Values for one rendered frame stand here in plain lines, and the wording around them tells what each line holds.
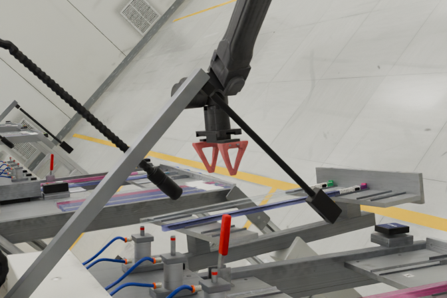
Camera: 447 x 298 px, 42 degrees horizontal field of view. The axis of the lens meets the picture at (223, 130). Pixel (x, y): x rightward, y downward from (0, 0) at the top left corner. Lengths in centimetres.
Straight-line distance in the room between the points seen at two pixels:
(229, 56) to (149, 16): 760
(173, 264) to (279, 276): 35
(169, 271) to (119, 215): 100
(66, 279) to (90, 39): 785
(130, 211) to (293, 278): 77
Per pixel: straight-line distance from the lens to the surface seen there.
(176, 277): 68
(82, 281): 69
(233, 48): 117
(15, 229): 162
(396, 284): 97
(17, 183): 192
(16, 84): 828
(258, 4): 111
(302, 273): 101
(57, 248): 59
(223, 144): 123
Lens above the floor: 151
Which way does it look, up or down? 21 degrees down
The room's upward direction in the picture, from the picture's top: 46 degrees counter-clockwise
